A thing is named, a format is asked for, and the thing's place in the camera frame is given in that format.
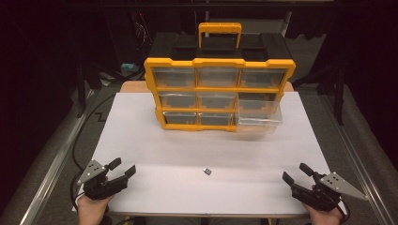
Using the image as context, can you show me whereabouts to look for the person's left hand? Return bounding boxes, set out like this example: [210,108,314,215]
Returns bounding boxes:
[76,193,115,225]

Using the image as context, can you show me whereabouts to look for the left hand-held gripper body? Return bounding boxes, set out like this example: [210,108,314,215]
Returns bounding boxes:
[77,158,130,202]

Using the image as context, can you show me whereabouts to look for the person's right hand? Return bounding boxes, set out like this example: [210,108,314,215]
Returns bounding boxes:
[301,202,345,225]

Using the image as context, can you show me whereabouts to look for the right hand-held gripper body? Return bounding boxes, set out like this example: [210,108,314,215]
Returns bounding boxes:
[290,171,370,213]

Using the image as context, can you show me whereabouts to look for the teal object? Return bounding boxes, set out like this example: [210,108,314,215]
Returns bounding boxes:
[121,62,141,73]

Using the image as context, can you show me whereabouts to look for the large clear plastic drawer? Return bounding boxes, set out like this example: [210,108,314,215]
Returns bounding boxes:
[234,92,283,135]

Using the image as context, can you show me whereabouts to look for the black metal stand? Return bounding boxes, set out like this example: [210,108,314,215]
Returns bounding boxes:
[291,64,345,127]
[75,60,106,119]

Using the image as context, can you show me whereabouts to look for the set of small clear drawers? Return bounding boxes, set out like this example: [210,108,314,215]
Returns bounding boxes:
[151,66,287,126]

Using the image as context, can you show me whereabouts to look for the aluminium floor rail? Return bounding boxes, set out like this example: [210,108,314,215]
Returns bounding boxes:
[317,93,397,225]
[18,88,97,225]

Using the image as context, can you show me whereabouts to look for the bundle of background cables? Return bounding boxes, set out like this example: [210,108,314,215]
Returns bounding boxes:
[132,11,154,53]

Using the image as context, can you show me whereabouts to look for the yellow black drawer organizer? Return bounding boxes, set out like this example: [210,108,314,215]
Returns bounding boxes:
[143,22,297,133]

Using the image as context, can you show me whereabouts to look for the white table cover sheet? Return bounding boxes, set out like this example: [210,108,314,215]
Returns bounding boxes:
[72,91,347,218]

